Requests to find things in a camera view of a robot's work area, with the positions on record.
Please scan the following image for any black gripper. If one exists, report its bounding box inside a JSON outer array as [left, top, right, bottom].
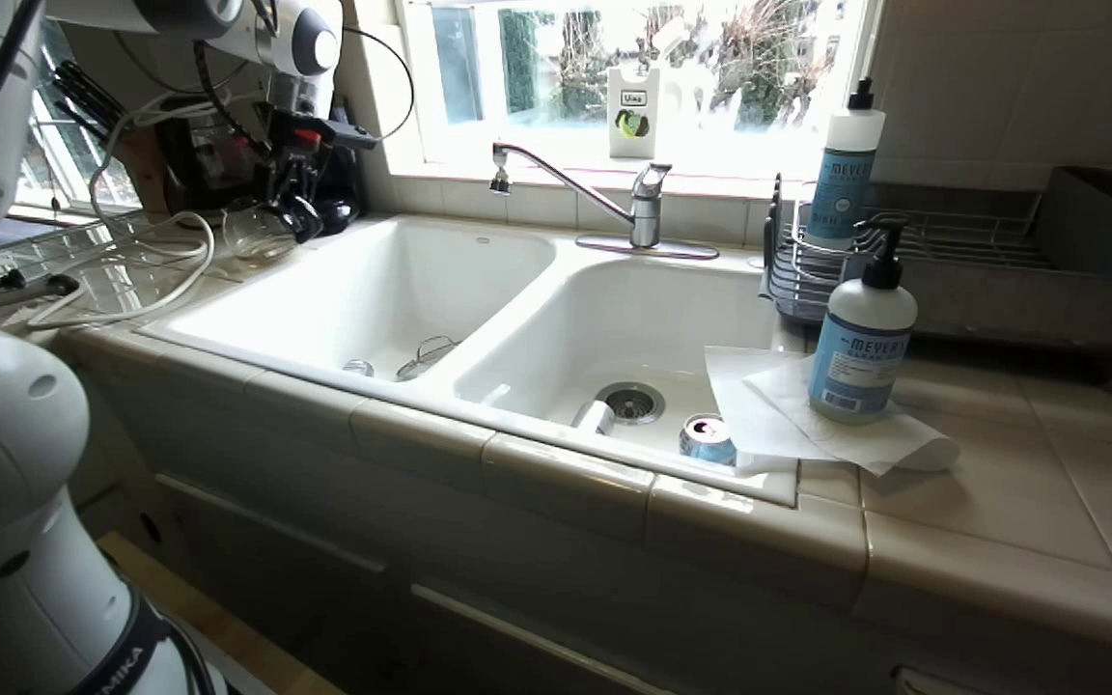
[[263, 113, 378, 176]]

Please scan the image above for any glass coffee carafe black handle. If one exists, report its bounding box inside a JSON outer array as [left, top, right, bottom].
[[263, 168, 335, 248]]

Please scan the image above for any white double sink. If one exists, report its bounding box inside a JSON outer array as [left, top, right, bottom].
[[143, 210, 802, 511]]

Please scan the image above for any wooden knife block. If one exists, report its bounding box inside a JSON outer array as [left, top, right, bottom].
[[109, 119, 181, 221]]

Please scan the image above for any large kitchen window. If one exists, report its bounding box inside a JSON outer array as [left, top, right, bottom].
[[353, 0, 890, 184]]

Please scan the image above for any window with blinds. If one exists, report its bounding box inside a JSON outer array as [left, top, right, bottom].
[[7, 16, 143, 215]]

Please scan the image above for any white card green print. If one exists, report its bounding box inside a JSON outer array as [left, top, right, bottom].
[[604, 67, 666, 161]]

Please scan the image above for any chrome faucet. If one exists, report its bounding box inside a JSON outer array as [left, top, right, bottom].
[[487, 139, 724, 264]]

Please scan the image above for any small white cup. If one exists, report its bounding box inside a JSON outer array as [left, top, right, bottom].
[[573, 394, 618, 435]]

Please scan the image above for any metal drain strainer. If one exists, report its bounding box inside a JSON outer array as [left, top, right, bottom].
[[594, 377, 669, 426]]

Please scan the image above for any grey cabinet front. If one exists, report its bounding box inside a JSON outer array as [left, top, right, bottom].
[[67, 372, 918, 695]]

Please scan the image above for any small blue can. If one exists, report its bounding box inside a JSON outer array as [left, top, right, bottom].
[[678, 414, 742, 466]]

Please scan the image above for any white paper towel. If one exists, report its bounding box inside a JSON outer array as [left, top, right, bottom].
[[705, 341, 962, 480]]

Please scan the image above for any tall soap bottle blue label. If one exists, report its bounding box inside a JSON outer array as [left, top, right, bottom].
[[796, 72, 890, 252]]

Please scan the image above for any short pump soap bottle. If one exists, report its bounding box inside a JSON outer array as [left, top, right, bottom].
[[806, 215, 925, 426]]

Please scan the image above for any grey dish rack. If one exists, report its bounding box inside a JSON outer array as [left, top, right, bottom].
[[860, 161, 1112, 359]]

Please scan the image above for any white cable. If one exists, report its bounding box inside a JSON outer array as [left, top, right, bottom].
[[21, 101, 221, 331]]

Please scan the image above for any wire sponge caddy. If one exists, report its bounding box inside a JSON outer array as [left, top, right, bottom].
[[761, 168, 871, 324]]

